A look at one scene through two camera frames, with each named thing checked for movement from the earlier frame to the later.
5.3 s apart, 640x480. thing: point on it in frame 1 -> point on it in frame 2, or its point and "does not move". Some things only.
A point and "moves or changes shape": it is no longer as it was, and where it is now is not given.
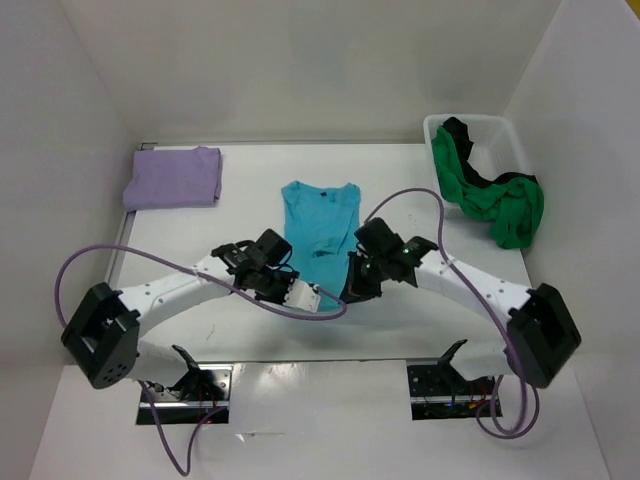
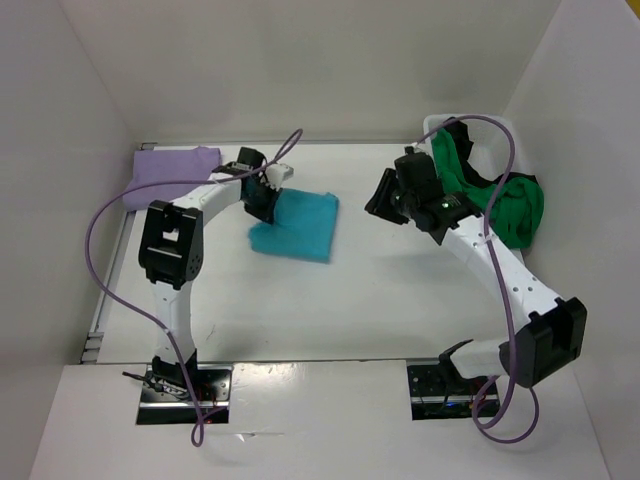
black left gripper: (289, 277) -> (265, 213)
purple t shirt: (172, 178) does not move
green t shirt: (512, 208) does not move
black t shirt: (460, 133) does not move
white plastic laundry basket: (497, 149) does not move
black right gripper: (355, 289) -> (379, 204)
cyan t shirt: (322, 225) moves or changes shape
